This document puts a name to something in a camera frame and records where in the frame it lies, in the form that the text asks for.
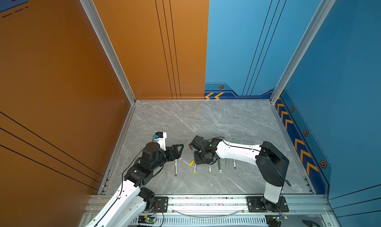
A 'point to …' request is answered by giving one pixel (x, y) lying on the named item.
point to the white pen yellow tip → (195, 168)
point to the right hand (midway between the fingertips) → (195, 162)
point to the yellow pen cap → (191, 163)
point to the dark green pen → (219, 163)
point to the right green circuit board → (280, 218)
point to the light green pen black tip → (226, 164)
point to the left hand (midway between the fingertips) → (179, 145)
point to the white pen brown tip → (175, 167)
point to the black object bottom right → (309, 223)
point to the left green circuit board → (145, 219)
